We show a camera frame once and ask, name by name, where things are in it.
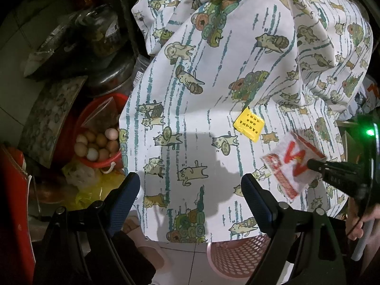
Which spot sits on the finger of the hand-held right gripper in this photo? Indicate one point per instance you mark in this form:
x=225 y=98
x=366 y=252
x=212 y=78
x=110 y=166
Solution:
x=329 y=165
x=341 y=184

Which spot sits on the cat printed white cloth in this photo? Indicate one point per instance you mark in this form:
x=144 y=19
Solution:
x=207 y=95

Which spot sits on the yellow square packet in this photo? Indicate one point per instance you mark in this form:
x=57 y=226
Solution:
x=248 y=123

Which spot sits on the person's right hand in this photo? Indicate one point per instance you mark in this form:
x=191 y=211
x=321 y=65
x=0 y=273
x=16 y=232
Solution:
x=354 y=222

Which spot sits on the grey tube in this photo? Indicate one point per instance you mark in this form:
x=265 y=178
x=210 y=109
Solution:
x=362 y=240

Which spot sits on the pink plastic basket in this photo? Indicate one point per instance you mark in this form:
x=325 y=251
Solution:
x=234 y=255

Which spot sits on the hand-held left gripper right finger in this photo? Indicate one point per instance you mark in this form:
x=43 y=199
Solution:
x=255 y=196

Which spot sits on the glass jar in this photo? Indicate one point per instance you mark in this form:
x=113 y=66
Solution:
x=101 y=29

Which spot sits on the pile of eggs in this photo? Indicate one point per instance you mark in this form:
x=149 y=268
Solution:
x=95 y=145

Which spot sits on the patterned grey board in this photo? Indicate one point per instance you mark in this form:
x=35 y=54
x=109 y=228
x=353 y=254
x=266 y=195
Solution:
x=50 y=118

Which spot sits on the clear plastic labelled jar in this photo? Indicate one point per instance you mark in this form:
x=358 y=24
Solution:
x=140 y=74

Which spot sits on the red plastic bucket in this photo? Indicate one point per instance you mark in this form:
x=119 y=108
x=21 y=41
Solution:
x=98 y=107

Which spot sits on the yellow plastic bag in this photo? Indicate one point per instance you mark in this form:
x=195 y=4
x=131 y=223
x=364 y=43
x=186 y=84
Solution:
x=89 y=190

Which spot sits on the person's foot in pink slipper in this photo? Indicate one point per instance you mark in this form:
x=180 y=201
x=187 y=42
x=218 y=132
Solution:
x=142 y=237

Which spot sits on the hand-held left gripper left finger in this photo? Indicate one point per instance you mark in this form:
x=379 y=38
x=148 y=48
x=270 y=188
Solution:
x=124 y=202

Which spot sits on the person's dark trouser leg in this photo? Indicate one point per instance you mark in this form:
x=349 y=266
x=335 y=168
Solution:
x=133 y=264

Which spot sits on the white red printed packet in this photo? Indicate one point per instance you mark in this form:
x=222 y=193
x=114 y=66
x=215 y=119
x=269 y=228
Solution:
x=285 y=166

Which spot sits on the white plastic bags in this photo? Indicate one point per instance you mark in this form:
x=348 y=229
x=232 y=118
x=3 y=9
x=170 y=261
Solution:
x=368 y=95

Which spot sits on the red plastic stool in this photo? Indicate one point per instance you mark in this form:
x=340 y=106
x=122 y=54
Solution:
x=14 y=213

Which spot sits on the clear plastic bag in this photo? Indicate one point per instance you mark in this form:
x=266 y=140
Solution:
x=101 y=115

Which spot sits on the dark lidded pot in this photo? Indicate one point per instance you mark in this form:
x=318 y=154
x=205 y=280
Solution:
x=112 y=71

